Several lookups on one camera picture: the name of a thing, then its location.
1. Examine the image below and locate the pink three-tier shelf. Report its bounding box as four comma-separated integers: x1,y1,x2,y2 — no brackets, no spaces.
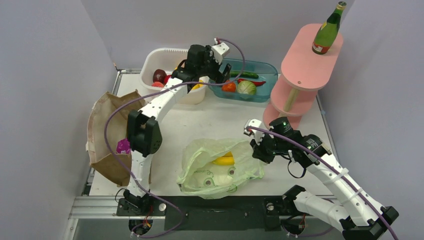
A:
262,23,344,129

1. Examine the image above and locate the green plastic grocery bag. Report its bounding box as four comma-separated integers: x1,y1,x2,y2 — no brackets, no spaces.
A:
176,138,265,200

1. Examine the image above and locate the white plastic basin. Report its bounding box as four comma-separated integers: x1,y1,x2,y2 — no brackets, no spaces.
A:
139,47,206,105

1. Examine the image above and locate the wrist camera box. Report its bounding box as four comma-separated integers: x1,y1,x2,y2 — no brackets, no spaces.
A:
243,119,265,138
211,38,230,65

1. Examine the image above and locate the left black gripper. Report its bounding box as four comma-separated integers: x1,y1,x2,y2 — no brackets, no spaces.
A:
197,46,230,86

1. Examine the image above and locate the aluminium table rail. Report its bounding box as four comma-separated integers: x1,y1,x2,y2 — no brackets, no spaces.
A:
112,69,141,95

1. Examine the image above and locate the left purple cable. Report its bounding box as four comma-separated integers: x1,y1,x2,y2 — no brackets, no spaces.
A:
103,38,247,240

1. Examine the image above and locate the purple snack packet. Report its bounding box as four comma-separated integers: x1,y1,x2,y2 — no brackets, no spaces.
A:
116,138,131,155

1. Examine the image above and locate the yellow banana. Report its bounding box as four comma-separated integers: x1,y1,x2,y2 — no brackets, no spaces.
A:
212,152,235,166

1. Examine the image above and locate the purple cable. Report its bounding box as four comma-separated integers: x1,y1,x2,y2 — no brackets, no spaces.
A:
103,38,247,240
246,126,400,240

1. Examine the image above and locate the red tomato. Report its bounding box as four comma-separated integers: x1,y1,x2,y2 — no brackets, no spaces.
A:
163,75,172,85

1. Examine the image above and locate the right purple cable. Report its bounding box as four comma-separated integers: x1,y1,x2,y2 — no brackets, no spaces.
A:
246,126,400,240

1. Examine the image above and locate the pink peach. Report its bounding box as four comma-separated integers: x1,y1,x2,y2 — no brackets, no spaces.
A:
151,81,165,88

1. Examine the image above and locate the orange fruit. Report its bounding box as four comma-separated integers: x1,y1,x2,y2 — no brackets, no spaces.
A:
221,80,237,93

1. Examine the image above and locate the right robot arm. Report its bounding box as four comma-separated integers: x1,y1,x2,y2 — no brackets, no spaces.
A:
244,117,399,240

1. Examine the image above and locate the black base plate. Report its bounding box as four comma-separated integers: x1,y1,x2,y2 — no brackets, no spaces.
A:
116,195,304,232

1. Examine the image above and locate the brown paper tote bag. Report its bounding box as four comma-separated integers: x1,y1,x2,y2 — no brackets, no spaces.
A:
85,90,146,187

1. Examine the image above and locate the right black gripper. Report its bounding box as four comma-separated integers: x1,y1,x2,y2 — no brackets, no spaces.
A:
251,129,289,164

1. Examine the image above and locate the dark red fruit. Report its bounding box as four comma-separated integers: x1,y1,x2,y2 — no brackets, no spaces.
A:
152,69,167,83

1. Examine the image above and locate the red chili pepper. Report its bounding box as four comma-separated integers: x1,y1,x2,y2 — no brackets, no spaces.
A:
237,78,266,87

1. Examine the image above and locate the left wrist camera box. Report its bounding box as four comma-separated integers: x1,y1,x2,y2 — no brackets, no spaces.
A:
211,38,230,65

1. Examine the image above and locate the green glass bottle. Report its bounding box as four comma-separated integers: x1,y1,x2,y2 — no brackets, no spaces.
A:
312,1,347,55

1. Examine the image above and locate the green cucumber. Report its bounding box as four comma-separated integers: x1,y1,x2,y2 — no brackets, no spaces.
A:
230,71,259,79

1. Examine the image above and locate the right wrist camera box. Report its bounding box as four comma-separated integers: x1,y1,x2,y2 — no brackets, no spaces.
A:
243,119,265,138

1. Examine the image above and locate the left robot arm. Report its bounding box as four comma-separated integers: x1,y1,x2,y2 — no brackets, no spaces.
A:
123,41,232,215

